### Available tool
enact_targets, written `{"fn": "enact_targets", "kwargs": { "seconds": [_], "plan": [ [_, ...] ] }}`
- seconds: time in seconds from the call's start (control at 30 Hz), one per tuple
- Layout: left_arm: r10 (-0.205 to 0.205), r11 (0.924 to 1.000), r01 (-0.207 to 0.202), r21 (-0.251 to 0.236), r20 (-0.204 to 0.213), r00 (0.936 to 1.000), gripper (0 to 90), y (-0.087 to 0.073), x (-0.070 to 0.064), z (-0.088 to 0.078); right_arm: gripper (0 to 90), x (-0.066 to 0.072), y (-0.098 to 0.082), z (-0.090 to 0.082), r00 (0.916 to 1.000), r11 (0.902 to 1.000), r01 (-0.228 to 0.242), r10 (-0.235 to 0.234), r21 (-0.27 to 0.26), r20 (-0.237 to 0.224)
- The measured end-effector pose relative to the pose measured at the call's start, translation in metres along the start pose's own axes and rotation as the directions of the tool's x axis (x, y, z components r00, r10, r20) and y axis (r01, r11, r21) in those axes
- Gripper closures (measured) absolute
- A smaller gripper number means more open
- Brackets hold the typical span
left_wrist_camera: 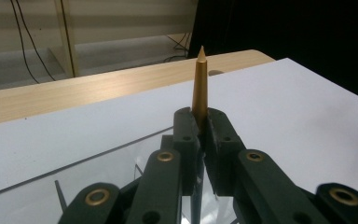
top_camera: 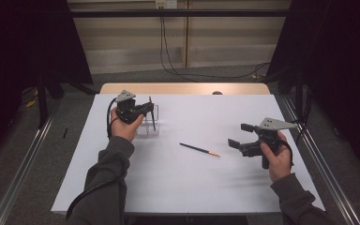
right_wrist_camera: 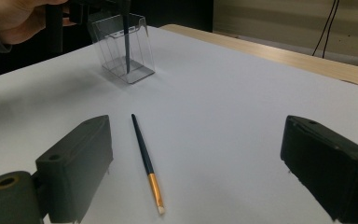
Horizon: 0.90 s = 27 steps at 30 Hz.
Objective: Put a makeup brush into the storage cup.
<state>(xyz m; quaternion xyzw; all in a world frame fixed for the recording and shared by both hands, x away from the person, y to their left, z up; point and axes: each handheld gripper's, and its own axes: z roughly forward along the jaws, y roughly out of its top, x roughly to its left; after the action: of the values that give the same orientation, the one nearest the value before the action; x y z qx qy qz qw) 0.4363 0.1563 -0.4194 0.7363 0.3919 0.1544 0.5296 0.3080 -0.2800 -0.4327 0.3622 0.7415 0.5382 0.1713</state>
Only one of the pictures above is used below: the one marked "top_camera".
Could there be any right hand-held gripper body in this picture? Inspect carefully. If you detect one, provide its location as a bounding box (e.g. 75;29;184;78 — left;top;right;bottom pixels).
243;116;298;170

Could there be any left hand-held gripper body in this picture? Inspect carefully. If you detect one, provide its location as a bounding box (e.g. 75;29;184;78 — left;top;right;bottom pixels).
115;89;145;126

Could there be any clear acrylic pen holder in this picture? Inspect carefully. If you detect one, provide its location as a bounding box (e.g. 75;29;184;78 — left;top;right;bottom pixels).
136;103;160;138

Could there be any person's left hand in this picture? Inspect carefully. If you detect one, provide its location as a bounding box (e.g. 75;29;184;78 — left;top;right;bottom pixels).
110;107;145;143

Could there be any person's right hand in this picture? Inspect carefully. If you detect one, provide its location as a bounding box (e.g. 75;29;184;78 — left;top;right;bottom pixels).
260;130;293;184

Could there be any wooden table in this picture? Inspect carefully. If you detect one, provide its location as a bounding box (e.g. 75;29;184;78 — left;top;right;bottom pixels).
99;82;272;96

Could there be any white table board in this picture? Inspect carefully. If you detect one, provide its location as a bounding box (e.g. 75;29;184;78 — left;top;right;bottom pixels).
51;93;326;217

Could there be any black metal stand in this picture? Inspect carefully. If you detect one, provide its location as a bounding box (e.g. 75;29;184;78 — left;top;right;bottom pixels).
36;69;50;129

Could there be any black curtain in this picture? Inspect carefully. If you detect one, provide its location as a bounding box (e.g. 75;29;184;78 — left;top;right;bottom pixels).
265;0;360;181
0;0;94;163

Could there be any yellow floor object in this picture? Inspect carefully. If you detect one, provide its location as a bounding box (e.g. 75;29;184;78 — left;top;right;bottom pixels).
23;89;40;109

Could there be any black horizontal bar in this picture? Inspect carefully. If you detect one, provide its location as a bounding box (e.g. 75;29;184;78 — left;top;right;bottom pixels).
69;8;293;19

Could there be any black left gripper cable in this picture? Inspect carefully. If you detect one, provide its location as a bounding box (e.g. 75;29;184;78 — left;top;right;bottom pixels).
66;97;124;221

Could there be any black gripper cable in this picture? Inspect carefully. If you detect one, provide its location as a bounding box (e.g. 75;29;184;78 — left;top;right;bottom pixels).
280;138;295;167
66;97;124;221

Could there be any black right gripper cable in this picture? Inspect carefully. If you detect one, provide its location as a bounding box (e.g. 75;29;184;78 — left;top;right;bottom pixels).
280;138;295;167

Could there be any black wall cable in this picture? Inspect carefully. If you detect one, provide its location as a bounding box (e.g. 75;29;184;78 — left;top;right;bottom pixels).
162;15;272;80
159;15;200;83

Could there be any metal floor rail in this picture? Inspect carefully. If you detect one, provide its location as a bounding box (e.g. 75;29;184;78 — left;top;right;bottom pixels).
0;101;62;225
280;94;360;225

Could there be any vertical wall trim strip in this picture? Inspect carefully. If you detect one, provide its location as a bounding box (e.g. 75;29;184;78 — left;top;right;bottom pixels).
184;0;190;68

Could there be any white wall socket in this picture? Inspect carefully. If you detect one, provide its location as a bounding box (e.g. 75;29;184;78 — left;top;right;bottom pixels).
155;0;179;9

